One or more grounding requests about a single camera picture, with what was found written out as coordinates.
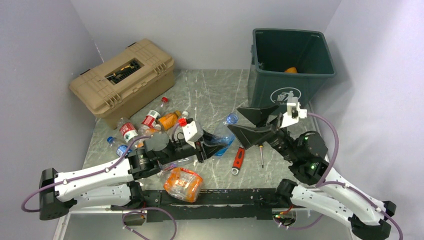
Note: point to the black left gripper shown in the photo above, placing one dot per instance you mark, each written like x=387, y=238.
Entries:
x=209, y=151

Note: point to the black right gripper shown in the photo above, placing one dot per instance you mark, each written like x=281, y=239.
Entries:
x=248, y=135

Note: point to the blue tinted water bottle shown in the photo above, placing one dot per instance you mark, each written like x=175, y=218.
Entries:
x=223, y=135

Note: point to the crushed clear blue label bottle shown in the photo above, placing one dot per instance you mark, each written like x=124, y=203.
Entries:
x=177, y=163

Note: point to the crushed orange label jug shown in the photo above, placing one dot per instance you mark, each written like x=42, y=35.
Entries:
x=183, y=184

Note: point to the small orange bottle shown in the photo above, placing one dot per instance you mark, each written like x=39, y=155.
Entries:
x=291, y=70

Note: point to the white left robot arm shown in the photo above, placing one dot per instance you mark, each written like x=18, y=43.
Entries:
x=115, y=182

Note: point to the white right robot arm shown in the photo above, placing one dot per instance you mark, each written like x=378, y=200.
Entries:
x=317, y=185

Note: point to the dark green trash bin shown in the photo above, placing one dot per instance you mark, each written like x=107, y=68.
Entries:
x=287, y=63

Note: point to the yellow black screwdriver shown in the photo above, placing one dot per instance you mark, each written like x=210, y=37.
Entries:
x=261, y=155

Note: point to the clear white cap bottle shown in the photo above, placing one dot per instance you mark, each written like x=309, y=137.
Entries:
x=184, y=115

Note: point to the orange juice bottle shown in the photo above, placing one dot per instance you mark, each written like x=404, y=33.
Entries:
x=169, y=120

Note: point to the red cap clear bottle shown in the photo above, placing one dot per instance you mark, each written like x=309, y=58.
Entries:
x=158, y=111

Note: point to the large orange label bottle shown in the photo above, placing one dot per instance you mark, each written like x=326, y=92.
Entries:
x=146, y=133

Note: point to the red label clear bottle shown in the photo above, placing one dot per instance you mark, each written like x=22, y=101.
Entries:
x=126, y=129

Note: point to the small blue label bottle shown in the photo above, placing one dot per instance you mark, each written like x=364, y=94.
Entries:
x=118, y=146

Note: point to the tan plastic toolbox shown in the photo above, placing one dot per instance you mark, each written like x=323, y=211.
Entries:
x=127, y=82

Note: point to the red handled adjustable wrench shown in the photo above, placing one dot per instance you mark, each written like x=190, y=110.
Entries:
x=238, y=161

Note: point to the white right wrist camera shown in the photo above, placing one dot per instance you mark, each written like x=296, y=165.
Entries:
x=294, y=112

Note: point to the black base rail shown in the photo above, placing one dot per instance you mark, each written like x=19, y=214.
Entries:
x=257, y=203

